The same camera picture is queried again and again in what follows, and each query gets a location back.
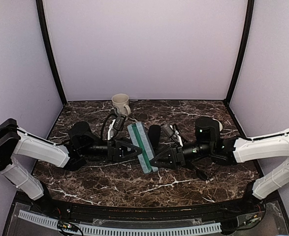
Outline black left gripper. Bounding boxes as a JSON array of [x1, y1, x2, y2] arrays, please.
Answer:
[[80, 137, 144, 164]]

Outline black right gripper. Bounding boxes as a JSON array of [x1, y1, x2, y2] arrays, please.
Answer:
[[150, 140, 214, 169]]

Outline blue textured glasses case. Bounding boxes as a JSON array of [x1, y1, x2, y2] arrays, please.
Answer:
[[127, 122, 159, 174]]

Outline black hard glasses case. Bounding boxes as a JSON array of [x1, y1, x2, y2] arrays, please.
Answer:
[[148, 124, 161, 150]]

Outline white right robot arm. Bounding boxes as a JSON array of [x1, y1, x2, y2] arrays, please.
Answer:
[[150, 117, 289, 213]]

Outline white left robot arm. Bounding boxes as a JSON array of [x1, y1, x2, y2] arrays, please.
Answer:
[[0, 118, 142, 214]]

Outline cream ceramic mug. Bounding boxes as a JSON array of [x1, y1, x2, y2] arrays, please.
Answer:
[[111, 93, 131, 117]]

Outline white and green bowl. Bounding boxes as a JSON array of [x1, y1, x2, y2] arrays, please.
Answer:
[[217, 121, 223, 132]]

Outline black frame sunglasses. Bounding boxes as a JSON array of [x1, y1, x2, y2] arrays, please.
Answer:
[[192, 162, 222, 181]]

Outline white slotted cable duct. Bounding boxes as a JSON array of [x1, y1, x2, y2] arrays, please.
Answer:
[[18, 210, 222, 236]]

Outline left black frame post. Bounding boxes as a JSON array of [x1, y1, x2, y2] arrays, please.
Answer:
[[35, 0, 67, 106]]

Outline black frame post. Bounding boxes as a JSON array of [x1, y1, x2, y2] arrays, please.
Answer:
[[225, 0, 255, 106], [35, 0, 67, 106]]

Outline right black frame post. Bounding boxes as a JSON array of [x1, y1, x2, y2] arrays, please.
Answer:
[[225, 0, 255, 106]]

